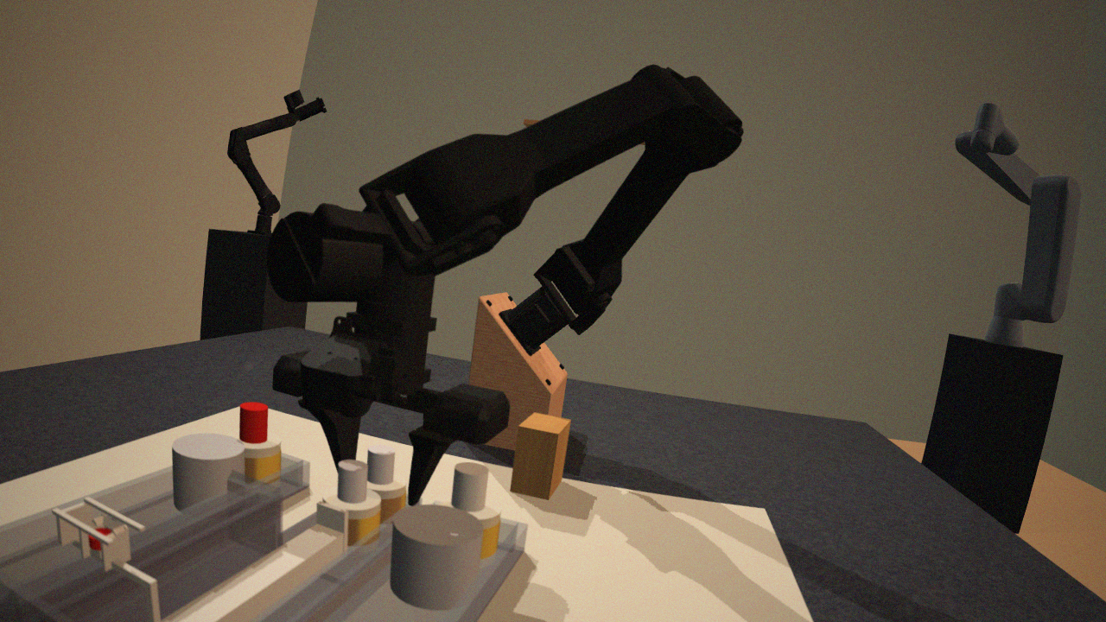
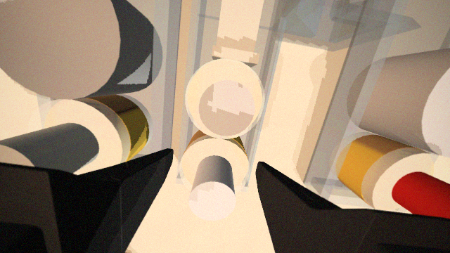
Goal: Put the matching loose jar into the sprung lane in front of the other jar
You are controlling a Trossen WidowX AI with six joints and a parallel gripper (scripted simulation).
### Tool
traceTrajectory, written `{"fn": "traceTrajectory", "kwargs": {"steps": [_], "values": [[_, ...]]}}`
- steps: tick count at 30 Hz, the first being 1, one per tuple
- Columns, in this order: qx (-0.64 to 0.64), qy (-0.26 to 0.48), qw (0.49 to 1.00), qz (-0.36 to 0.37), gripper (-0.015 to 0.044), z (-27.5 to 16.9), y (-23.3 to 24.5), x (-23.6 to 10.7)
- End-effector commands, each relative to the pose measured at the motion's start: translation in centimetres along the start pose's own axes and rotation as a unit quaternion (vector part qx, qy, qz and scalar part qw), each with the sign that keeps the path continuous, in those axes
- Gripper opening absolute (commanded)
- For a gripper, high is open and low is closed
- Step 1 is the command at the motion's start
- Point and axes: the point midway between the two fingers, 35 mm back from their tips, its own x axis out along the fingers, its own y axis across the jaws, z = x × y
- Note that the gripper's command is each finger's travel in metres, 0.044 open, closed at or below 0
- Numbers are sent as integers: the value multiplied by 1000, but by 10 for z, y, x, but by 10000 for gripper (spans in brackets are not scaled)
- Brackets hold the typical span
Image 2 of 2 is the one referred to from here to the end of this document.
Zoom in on grey cylinder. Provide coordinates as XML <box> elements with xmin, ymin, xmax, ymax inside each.
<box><xmin>0</xmin><ymin>0</ymin><xmax>153</xmax><ymax>100</ymax></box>
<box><xmin>358</xmin><ymin>48</ymin><xmax>450</xmax><ymax>158</ymax></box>

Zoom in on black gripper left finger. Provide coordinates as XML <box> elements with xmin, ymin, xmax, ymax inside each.
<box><xmin>0</xmin><ymin>148</ymin><xmax>174</xmax><ymax>253</ymax></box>

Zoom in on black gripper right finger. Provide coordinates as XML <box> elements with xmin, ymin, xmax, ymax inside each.
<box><xmin>255</xmin><ymin>161</ymin><xmax>450</xmax><ymax>253</ymax></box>

